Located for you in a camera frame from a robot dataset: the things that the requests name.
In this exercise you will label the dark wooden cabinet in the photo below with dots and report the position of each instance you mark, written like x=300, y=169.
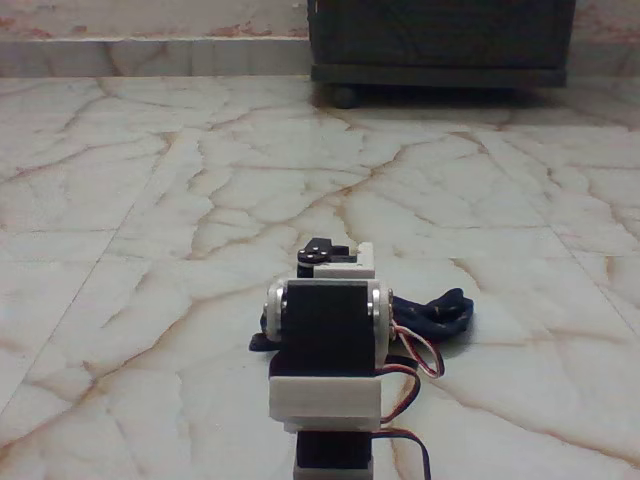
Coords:
x=440, y=40

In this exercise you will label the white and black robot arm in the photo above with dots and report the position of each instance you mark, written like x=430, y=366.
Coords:
x=325, y=340

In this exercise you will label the dark blue cloth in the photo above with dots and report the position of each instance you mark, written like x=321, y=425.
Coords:
x=440, y=312

